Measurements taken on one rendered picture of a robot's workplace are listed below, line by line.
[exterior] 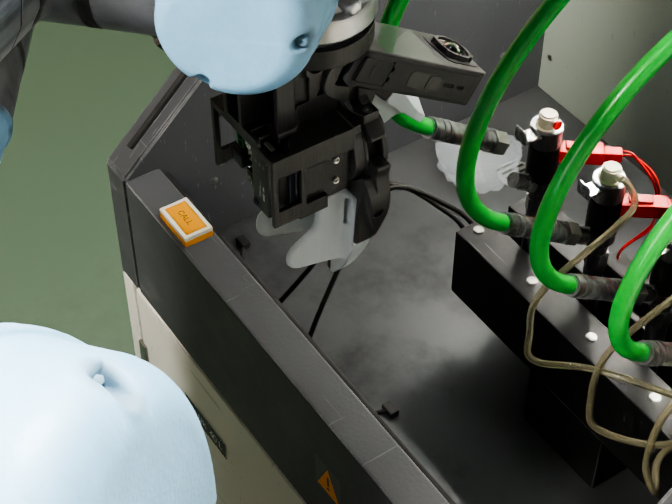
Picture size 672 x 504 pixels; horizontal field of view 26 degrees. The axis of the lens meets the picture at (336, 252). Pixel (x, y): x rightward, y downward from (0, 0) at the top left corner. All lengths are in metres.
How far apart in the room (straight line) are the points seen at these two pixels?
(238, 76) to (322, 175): 0.21
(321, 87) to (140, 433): 0.52
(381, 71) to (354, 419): 0.45
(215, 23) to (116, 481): 0.35
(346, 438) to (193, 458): 0.84
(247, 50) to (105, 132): 2.34
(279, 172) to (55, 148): 2.14
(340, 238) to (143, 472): 0.59
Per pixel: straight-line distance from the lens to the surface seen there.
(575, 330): 1.27
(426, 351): 1.44
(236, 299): 1.33
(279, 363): 1.27
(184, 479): 0.38
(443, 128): 1.15
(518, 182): 1.26
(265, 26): 0.64
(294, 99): 0.83
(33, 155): 2.96
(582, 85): 1.69
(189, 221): 1.38
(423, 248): 1.54
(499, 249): 1.33
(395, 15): 1.05
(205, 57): 0.66
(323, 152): 0.85
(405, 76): 0.87
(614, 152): 1.27
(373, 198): 0.88
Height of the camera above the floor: 1.92
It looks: 45 degrees down
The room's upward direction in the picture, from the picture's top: straight up
